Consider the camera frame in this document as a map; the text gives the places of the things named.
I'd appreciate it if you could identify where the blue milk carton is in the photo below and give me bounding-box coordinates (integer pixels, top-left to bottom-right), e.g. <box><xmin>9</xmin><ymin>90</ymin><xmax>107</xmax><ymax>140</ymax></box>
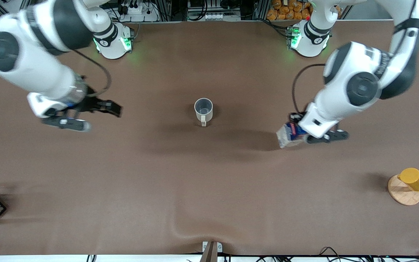
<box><xmin>276</xmin><ymin>122</ymin><xmax>309</xmax><ymax>149</ymax></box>

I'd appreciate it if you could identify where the grey mug with handle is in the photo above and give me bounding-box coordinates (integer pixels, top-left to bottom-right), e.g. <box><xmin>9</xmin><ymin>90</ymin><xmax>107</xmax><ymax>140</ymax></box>
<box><xmin>194</xmin><ymin>98</ymin><xmax>214</xmax><ymax>127</ymax></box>

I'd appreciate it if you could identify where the yellow plastic cup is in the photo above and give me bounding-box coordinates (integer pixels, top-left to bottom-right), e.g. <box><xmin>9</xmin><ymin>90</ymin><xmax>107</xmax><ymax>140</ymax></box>
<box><xmin>398</xmin><ymin>168</ymin><xmax>419</xmax><ymax>192</ymax></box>

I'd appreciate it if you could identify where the white power strip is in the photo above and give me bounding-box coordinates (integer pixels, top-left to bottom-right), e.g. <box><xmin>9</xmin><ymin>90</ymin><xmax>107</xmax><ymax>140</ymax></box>
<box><xmin>117</xmin><ymin>0</ymin><xmax>159</xmax><ymax>22</ymax></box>

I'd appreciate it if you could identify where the bag of orange snacks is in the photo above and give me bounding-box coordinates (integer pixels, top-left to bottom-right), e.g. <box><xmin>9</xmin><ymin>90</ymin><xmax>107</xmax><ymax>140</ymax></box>
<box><xmin>267</xmin><ymin>0</ymin><xmax>312</xmax><ymax>21</ymax></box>

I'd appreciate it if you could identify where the brown table cloth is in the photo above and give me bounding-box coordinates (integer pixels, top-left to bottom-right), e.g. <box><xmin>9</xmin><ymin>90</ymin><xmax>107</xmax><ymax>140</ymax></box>
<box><xmin>0</xmin><ymin>20</ymin><xmax>419</xmax><ymax>256</ymax></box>

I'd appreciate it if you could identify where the white socket bar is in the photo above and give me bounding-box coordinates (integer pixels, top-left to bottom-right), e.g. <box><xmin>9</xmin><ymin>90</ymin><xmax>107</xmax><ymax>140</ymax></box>
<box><xmin>188</xmin><ymin>11</ymin><xmax>241</xmax><ymax>21</ymax></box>

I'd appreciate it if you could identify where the round wooden mug stand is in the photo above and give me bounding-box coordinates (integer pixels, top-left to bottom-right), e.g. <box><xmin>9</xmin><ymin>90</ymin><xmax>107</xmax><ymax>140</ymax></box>
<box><xmin>388</xmin><ymin>175</ymin><xmax>419</xmax><ymax>206</ymax></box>

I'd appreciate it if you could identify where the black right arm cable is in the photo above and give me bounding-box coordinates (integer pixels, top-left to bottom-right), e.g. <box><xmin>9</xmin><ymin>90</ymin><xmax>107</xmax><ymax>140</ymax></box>
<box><xmin>72</xmin><ymin>48</ymin><xmax>112</xmax><ymax>98</ymax></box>

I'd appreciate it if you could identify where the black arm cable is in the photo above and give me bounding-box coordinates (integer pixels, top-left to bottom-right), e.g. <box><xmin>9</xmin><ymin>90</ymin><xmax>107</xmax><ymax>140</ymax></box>
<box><xmin>72</xmin><ymin>48</ymin><xmax>112</xmax><ymax>98</ymax></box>
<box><xmin>291</xmin><ymin>64</ymin><xmax>327</xmax><ymax>115</ymax></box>

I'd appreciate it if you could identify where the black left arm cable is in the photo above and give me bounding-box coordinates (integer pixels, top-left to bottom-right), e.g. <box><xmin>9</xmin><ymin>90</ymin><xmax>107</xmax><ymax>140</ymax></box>
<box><xmin>291</xmin><ymin>64</ymin><xmax>327</xmax><ymax>115</ymax></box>

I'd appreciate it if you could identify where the black floor cable loop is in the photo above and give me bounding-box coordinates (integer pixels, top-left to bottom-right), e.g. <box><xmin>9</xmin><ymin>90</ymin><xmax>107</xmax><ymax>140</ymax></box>
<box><xmin>319</xmin><ymin>246</ymin><xmax>346</xmax><ymax>258</ymax></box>

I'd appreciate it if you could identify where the metal table clamp bracket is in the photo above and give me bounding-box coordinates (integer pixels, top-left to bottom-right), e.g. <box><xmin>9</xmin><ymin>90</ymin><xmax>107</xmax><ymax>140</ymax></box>
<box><xmin>200</xmin><ymin>241</ymin><xmax>223</xmax><ymax>262</ymax></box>

